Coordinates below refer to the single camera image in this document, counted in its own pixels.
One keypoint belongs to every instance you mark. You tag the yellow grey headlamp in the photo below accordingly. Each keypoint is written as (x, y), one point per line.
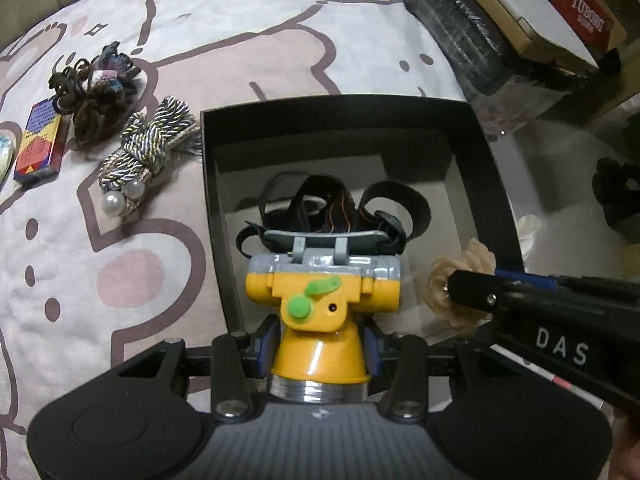
(320, 305)

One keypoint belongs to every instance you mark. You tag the beige fabric flower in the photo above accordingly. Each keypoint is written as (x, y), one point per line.
(440, 285)

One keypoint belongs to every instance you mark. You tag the brown yarn scrunchie knit bow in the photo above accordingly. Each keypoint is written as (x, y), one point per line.
(95, 110)

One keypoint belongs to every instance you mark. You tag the printed bear blanket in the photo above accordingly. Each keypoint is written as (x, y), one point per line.
(250, 35)

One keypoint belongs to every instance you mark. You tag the dark cloth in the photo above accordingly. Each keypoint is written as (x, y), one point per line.
(617, 195)

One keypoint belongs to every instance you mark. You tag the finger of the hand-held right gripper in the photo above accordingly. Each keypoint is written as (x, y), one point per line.
(530, 280)
(472, 290)

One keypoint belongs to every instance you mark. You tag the person's right forearm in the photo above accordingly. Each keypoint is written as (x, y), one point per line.
(627, 445)

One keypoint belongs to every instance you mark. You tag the white tissue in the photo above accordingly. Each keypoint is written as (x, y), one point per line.
(529, 227)

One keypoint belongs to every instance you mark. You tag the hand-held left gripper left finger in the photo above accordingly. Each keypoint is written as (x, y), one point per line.
(268, 347)

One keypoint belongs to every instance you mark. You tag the blue floral brocade pouch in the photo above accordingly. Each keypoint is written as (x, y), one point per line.
(4, 155)

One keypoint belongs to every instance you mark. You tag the black storage box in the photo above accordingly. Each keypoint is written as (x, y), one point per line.
(350, 110)

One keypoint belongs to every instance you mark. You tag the black wrapped bundle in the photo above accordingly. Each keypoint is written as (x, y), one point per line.
(450, 15)

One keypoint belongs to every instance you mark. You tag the colourful small card box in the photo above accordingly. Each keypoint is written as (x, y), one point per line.
(40, 140)

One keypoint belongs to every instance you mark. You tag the flat cardboard box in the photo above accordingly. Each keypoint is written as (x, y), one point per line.
(520, 5)

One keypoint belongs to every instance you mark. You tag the red box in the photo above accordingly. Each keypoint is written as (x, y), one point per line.
(585, 15)

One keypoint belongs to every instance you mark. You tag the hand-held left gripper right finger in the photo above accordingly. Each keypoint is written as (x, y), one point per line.
(374, 355)

